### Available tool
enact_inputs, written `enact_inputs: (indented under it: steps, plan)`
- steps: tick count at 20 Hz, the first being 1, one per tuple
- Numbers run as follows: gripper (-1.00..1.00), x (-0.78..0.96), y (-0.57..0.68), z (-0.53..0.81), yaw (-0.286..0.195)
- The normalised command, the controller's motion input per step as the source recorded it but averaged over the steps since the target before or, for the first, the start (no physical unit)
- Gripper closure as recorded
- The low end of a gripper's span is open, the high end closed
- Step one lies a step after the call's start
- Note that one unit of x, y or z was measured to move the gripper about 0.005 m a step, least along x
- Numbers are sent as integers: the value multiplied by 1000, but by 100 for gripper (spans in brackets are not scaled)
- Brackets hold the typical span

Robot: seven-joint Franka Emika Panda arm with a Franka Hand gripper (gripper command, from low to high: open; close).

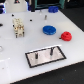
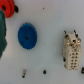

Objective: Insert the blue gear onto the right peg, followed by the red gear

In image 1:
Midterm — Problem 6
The blue gear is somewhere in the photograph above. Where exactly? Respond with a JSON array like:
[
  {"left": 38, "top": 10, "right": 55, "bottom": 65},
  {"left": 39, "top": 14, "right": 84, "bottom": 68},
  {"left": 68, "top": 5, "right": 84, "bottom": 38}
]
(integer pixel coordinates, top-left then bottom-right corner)
[{"left": 42, "top": 25, "right": 56, "bottom": 35}]

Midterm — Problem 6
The red gear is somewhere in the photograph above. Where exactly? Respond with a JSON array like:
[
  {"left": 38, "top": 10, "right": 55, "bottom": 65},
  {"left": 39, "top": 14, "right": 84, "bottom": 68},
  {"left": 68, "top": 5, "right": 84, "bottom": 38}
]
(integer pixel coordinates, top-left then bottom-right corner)
[{"left": 61, "top": 31, "right": 72, "bottom": 41}]

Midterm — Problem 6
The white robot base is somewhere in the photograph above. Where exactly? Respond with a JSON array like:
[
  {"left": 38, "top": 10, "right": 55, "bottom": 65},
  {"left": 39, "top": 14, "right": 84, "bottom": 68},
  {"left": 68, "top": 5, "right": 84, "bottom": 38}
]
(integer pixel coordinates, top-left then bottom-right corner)
[{"left": 5, "top": 0, "right": 27, "bottom": 13}]

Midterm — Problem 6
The right metal peg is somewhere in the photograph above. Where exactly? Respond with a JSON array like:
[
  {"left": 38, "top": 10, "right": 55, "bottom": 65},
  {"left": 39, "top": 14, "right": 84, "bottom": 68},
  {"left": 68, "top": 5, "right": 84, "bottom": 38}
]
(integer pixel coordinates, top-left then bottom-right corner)
[{"left": 49, "top": 47, "right": 55, "bottom": 57}]

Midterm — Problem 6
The metal peg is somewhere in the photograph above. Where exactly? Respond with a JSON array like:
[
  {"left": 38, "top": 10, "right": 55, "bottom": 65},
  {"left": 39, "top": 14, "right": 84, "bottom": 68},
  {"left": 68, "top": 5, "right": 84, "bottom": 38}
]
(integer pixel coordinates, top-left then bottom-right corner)
[
  {"left": 49, "top": 47, "right": 55, "bottom": 57},
  {"left": 34, "top": 51, "right": 39, "bottom": 61}
]

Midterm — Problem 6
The left metal peg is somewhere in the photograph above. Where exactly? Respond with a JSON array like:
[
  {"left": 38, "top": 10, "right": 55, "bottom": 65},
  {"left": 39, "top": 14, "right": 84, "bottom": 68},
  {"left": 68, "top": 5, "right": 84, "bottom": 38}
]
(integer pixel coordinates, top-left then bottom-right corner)
[{"left": 34, "top": 51, "right": 39, "bottom": 61}]

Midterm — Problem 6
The beige electrical connector block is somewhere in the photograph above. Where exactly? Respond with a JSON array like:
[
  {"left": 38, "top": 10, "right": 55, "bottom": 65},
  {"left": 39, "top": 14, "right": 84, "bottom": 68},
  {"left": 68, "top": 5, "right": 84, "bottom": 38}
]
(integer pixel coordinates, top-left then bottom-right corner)
[{"left": 13, "top": 18, "right": 24, "bottom": 37}]

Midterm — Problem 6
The small blue part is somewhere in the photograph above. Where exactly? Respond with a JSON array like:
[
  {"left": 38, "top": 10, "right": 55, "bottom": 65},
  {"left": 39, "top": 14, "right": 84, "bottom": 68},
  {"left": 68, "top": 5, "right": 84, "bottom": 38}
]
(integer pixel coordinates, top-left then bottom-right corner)
[{"left": 48, "top": 6, "right": 58, "bottom": 13}]

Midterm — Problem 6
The black-framed peg base plate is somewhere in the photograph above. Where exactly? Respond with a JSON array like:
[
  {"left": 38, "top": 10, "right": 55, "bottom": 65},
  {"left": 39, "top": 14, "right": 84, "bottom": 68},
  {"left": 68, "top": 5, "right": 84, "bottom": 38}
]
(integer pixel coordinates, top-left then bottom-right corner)
[{"left": 26, "top": 46, "right": 66, "bottom": 68}]

